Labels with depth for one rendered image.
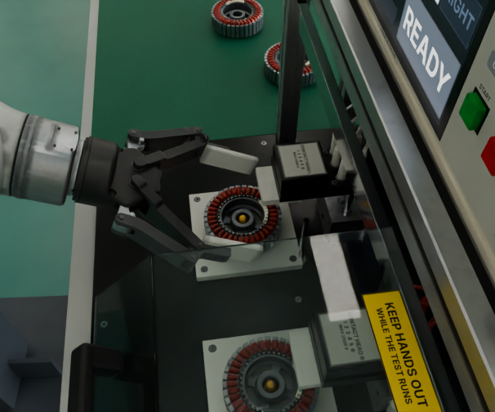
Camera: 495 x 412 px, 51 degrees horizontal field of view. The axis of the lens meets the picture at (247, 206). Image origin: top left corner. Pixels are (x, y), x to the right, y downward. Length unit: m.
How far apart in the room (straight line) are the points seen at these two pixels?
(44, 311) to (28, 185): 1.12
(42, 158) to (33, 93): 1.79
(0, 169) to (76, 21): 2.18
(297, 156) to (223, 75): 0.43
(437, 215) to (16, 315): 1.44
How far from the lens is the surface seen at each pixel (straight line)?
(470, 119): 0.37
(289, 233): 0.77
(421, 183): 0.41
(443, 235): 0.39
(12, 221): 1.91
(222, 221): 0.76
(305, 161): 0.67
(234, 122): 0.97
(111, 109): 1.02
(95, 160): 0.57
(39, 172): 0.56
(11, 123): 0.57
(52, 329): 1.63
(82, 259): 0.82
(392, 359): 0.39
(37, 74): 2.44
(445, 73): 0.41
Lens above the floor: 1.42
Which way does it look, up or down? 53 degrees down
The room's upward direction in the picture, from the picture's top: straight up
